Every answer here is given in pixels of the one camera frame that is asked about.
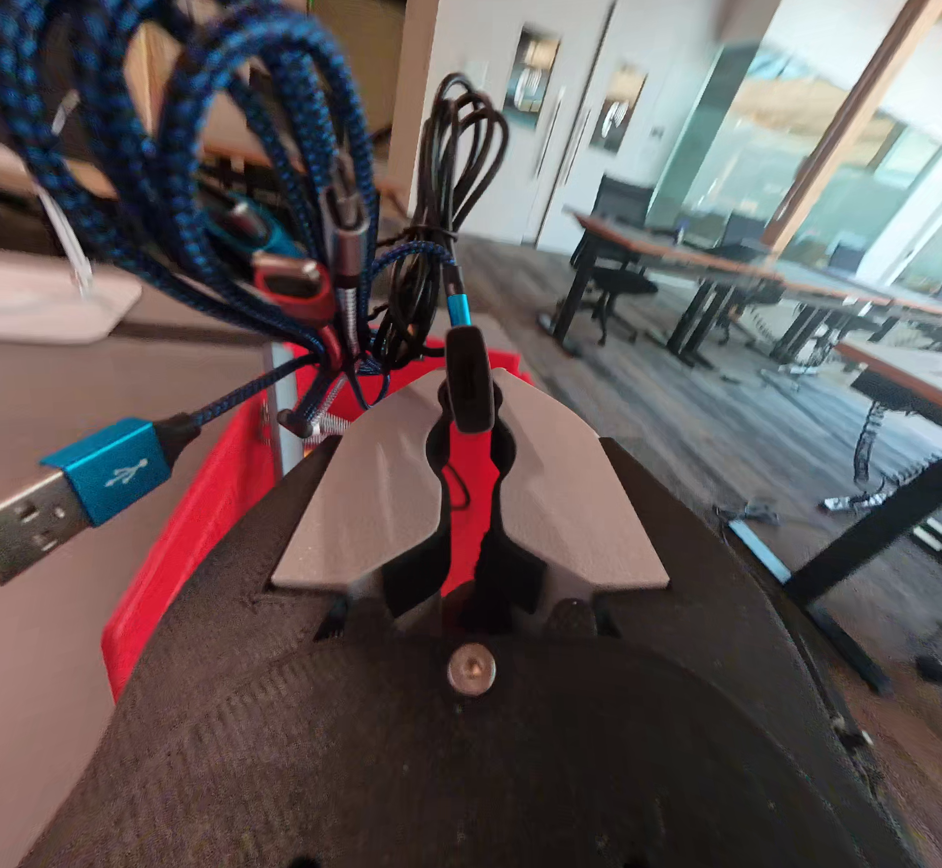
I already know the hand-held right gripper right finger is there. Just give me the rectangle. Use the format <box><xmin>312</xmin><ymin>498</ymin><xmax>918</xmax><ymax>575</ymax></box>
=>
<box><xmin>471</xmin><ymin>366</ymin><xmax>672</xmax><ymax>630</ymax></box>

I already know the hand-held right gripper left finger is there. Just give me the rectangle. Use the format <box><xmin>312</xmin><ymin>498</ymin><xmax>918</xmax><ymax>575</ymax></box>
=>
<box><xmin>271</xmin><ymin>368</ymin><xmax>461</xmax><ymax>619</ymax></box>

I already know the black usb-c cable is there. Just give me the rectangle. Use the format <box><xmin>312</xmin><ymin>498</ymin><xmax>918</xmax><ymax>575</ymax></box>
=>
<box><xmin>368</xmin><ymin>72</ymin><xmax>510</xmax><ymax>436</ymax></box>

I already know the red plastic storage bin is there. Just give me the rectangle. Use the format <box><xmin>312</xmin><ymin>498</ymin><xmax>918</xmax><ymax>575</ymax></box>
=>
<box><xmin>102</xmin><ymin>342</ymin><xmax>531</xmax><ymax>703</ymax></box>

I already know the blue braided cable bundle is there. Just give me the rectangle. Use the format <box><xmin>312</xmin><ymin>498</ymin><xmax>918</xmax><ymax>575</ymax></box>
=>
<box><xmin>0</xmin><ymin>0</ymin><xmax>472</xmax><ymax>586</ymax></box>

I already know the black office chair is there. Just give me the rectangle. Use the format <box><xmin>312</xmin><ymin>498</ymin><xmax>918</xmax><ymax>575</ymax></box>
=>
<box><xmin>717</xmin><ymin>212</ymin><xmax>770</xmax><ymax>258</ymax></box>
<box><xmin>585</xmin><ymin>175</ymin><xmax>661</xmax><ymax>348</ymax></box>

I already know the wooden top office desk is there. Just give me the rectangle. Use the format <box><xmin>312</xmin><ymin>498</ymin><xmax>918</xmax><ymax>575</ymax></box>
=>
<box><xmin>780</xmin><ymin>334</ymin><xmax>942</xmax><ymax>696</ymax></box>
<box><xmin>769</xmin><ymin>268</ymin><xmax>942</xmax><ymax>369</ymax></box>
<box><xmin>565</xmin><ymin>209</ymin><xmax>785</xmax><ymax>369</ymax></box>

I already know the white door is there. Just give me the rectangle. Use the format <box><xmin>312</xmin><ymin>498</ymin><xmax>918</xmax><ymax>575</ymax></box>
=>
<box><xmin>533</xmin><ymin>0</ymin><xmax>689</xmax><ymax>251</ymax></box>

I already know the dark door window panel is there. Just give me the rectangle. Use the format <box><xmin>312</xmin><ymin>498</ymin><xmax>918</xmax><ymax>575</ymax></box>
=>
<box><xmin>591</xmin><ymin>62</ymin><xmax>649</xmax><ymax>155</ymax></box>
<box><xmin>506</xmin><ymin>24</ymin><xmax>562</xmax><ymax>131</ymax></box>

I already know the black coiled cord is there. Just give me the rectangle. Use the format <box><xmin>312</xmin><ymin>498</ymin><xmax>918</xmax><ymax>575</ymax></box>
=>
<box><xmin>852</xmin><ymin>401</ymin><xmax>888</xmax><ymax>486</ymax></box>

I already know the wooden support post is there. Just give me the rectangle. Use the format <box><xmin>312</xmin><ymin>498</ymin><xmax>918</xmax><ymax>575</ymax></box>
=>
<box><xmin>761</xmin><ymin>0</ymin><xmax>942</xmax><ymax>255</ymax></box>

